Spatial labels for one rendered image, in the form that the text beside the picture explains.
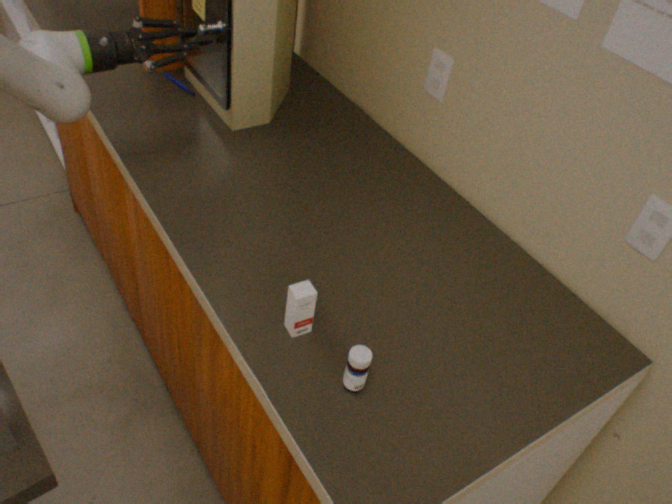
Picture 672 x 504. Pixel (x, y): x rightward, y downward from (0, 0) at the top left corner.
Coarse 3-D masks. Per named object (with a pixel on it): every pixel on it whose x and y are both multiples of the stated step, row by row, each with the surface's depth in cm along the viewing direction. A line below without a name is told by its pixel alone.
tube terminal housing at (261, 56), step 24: (240, 0) 133; (264, 0) 136; (288, 0) 148; (240, 24) 137; (264, 24) 140; (288, 24) 154; (240, 48) 141; (264, 48) 144; (288, 48) 161; (240, 72) 145; (264, 72) 149; (288, 72) 168; (240, 96) 149; (264, 96) 154; (240, 120) 154; (264, 120) 159
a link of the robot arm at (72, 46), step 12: (24, 36) 122; (36, 36) 121; (48, 36) 122; (60, 36) 124; (72, 36) 125; (84, 36) 126; (36, 48) 120; (48, 48) 120; (60, 48) 122; (72, 48) 124; (84, 48) 126; (72, 60) 124; (84, 60) 126; (84, 72) 129
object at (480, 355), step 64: (64, 0) 200; (128, 0) 207; (128, 64) 174; (128, 128) 149; (192, 128) 153; (256, 128) 157; (320, 128) 162; (192, 192) 134; (256, 192) 137; (320, 192) 141; (384, 192) 144; (448, 192) 148; (192, 256) 119; (256, 256) 122; (320, 256) 124; (384, 256) 127; (448, 256) 130; (512, 256) 133; (256, 320) 109; (320, 320) 111; (384, 320) 114; (448, 320) 116; (512, 320) 118; (576, 320) 121; (256, 384) 100; (320, 384) 101; (384, 384) 103; (448, 384) 105; (512, 384) 107; (576, 384) 109; (320, 448) 92; (384, 448) 94; (448, 448) 95; (512, 448) 97
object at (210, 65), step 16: (192, 0) 149; (208, 0) 141; (224, 0) 133; (192, 16) 152; (208, 16) 144; (224, 16) 136; (224, 32) 138; (208, 48) 149; (224, 48) 141; (192, 64) 162; (208, 64) 152; (224, 64) 144; (208, 80) 155; (224, 80) 146; (224, 96) 149
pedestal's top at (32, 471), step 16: (0, 368) 95; (0, 384) 93; (0, 400) 91; (16, 400) 91; (16, 416) 89; (16, 432) 87; (32, 432) 88; (16, 448) 85; (32, 448) 86; (0, 464) 83; (16, 464) 84; (32, 464) 84; (48, 464) 84; (0, 480) 82; (16, 480) 82; (32, 480) 83; (48, 480) 84; (0, 496) 80; (16, 496) 81; (32, 496) 84
